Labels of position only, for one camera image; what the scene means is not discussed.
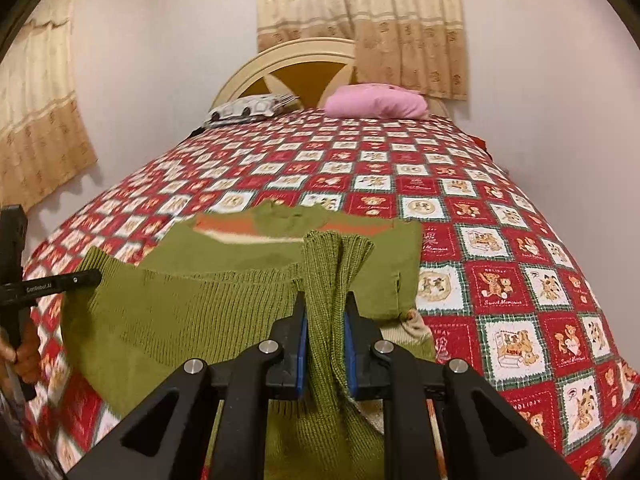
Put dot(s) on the white grey patterned pillow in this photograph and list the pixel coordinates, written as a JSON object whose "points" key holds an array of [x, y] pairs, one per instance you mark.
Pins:
{"points": [[245, 107]]}

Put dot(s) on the beige patterned side curtain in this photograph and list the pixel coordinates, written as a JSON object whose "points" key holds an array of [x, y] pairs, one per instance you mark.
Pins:
{"points": [[40, 110]]}

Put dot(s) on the person's left hand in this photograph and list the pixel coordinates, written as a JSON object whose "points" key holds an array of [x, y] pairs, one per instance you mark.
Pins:
{"points": [[30, 350]]}

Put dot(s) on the green orange cream striped sweater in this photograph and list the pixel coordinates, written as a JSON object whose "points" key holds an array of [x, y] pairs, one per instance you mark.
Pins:
{"points": [[200, 305]]}

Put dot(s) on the pink pillow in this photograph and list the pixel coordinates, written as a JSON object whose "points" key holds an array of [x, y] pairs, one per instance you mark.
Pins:
{"points": [[375, 102]]}

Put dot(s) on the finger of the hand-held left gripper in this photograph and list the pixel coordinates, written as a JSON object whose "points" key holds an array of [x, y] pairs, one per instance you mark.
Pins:
{"points": [[82, 278]]}

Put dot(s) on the red patchwork printed bedspread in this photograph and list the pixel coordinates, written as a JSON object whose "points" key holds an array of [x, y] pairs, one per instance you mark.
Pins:
{"points": [[500, 270]]}

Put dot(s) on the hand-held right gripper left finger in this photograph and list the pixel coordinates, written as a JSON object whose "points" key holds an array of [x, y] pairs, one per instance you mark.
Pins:
{"points": [[300, 355]]}

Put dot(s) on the beige patterned window curtain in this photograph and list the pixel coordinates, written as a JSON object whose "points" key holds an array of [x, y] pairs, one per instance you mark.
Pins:
{"points": [[300, 5], [410, 30]]}

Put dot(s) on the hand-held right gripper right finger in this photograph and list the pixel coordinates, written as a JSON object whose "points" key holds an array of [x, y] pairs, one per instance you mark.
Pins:
{"points": [[350, 360]]}

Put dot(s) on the cream and brown headboard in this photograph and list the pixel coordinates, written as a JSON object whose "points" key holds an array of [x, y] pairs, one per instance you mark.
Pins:
{"points": [[280, 57]]}

